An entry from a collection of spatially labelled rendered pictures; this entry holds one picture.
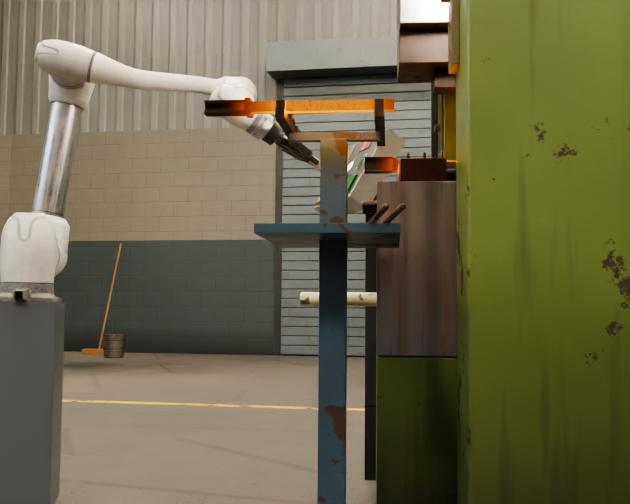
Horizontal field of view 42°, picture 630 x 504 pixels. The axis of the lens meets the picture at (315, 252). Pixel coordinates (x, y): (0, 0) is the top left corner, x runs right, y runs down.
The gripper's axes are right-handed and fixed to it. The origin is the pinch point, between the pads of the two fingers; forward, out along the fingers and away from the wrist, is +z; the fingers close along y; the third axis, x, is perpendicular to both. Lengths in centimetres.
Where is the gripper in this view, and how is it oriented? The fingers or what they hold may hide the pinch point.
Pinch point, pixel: (317, 164)
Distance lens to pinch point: 274.0
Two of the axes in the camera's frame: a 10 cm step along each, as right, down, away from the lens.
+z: 8.1, 5.3, 2.7
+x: 4.8, -8.5, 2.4
